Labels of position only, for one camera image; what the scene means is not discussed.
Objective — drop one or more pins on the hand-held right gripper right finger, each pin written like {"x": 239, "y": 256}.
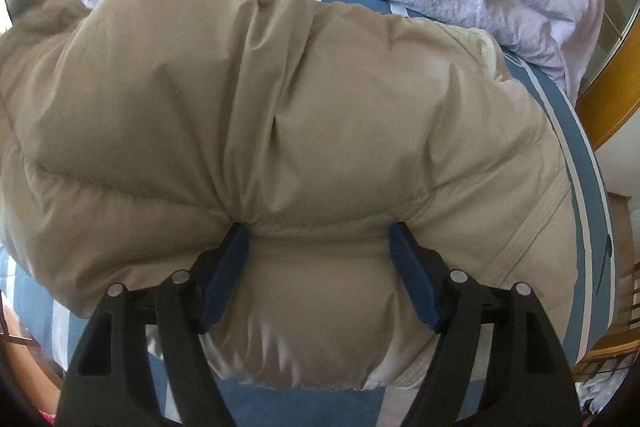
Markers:
{"x": 416, "y": 279}

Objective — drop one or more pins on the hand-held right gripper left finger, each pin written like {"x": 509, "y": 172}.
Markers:
{"x": 226, "y": 274}

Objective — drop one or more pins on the beige puffer jacket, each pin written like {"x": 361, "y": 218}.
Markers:
{"x": 280, "y": 107}

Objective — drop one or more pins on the pile of clothes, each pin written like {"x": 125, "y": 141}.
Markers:
{"x": 600, "y": 394}

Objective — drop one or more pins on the wooden chair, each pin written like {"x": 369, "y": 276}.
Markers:
{"x": 15, "y": 327}
{"x": 612, "y": 332}

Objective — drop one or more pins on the wooden framed glass door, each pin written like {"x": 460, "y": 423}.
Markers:
{"x": 607, "y": 32}

